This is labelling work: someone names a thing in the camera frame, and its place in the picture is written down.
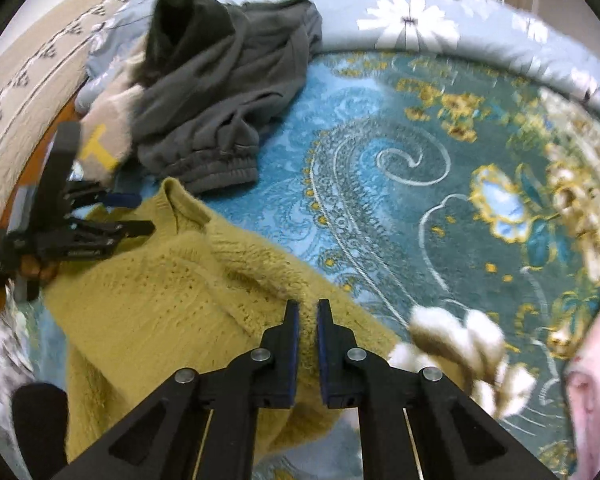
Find beige patterned headboard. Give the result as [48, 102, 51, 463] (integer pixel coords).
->
[0, 0, 167, 241]

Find olive green towel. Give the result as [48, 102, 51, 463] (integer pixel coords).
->
[42, 177, 481, 461]

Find floral printed cloth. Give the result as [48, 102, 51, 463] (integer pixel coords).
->
[0, 280, 48, 466]

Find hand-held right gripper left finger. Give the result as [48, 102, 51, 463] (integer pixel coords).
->
[50, 300, 301, 480]

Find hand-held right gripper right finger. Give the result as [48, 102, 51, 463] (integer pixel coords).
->
[316, 299, 551, 480]

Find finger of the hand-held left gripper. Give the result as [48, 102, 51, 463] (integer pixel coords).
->
[55, 220, 157, 262]
[66, 182, 142, 209]

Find grey sweatpants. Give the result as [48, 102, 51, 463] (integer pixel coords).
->
[130, 0, 326, 196]

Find teal floral blanket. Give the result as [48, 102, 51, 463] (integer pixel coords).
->
[115, 50, 600, 480]

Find grey daisy-print pillow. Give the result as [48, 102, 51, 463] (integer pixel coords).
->
[75, 0, 600, 126]

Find beige fuzzy garment yellow print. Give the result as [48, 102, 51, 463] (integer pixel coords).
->
[79, 72, 147, 187]

